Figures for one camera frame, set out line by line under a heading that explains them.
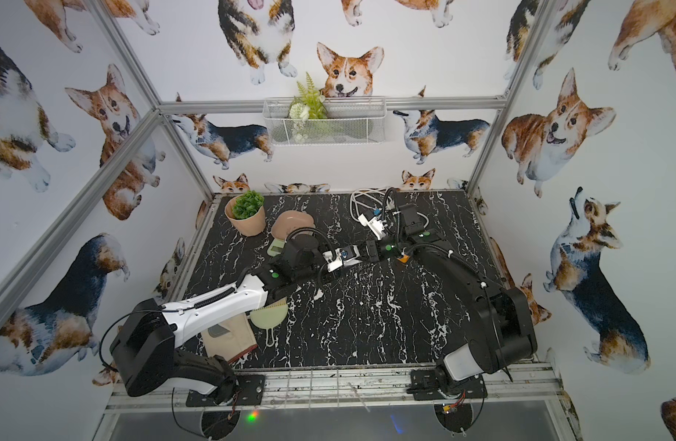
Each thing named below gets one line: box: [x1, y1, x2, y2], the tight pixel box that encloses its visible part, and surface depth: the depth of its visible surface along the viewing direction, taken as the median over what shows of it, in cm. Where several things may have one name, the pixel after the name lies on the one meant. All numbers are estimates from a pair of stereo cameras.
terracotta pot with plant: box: [224, 190, 267, 238], surface depth 103 cm
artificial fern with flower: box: [286, 71, 328, 144], surface depth 84 cm
